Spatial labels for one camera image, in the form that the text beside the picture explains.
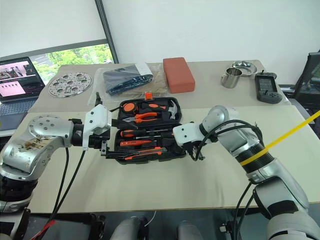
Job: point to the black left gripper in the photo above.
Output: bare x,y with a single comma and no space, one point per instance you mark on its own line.
100,141

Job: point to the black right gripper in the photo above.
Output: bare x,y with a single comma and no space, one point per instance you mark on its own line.
191,147

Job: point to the black plastic tool case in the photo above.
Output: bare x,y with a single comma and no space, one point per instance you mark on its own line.
150,117

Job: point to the orange black utility knife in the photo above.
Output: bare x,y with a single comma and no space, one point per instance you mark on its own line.
145,153

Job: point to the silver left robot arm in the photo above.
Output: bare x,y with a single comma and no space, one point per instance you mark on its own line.
37,147

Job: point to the red tie on arm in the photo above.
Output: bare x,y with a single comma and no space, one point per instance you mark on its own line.
43,228

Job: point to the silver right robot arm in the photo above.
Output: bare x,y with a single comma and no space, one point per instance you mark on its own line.
262,155

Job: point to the orange black cased screwdriver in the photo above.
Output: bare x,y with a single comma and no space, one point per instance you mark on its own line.
132,133

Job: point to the orange black tape measure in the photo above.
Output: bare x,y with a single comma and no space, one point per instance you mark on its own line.
129,107

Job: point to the clear plastic bag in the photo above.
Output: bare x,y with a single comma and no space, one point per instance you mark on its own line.
97,95

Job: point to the dark navy packaged item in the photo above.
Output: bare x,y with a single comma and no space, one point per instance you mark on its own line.
125,81

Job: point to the steel claw hammer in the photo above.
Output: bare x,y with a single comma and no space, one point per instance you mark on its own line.
170,108

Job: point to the round perforated metal plate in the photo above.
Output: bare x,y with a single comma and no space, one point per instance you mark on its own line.
70,83

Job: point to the beige woven mat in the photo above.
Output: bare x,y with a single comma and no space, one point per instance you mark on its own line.
158,85

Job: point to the white paper label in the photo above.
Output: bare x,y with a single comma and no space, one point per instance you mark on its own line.
144,68

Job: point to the red brown brick block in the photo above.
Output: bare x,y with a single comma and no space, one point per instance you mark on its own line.
178,76

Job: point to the stainless steel mug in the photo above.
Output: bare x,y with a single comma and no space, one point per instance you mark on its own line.
230,80

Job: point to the black handheld game console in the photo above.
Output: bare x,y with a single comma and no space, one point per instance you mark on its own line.
267,87

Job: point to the stainless steel bowl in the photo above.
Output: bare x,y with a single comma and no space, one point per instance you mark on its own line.
247,67

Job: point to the open laptop computer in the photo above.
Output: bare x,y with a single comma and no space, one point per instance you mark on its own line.
17,77

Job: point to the grey rounded shape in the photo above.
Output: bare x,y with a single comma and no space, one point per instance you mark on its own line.
127,228

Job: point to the black mesh office chair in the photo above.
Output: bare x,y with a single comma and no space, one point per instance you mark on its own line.
310,82

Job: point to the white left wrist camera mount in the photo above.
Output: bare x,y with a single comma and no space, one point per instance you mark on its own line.
96,120

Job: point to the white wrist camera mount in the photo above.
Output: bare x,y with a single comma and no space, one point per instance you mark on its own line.
187,132
96,120

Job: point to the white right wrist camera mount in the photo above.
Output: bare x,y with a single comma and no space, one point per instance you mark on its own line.
187,132

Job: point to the dark window frame post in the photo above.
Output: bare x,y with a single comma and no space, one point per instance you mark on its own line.
106,32

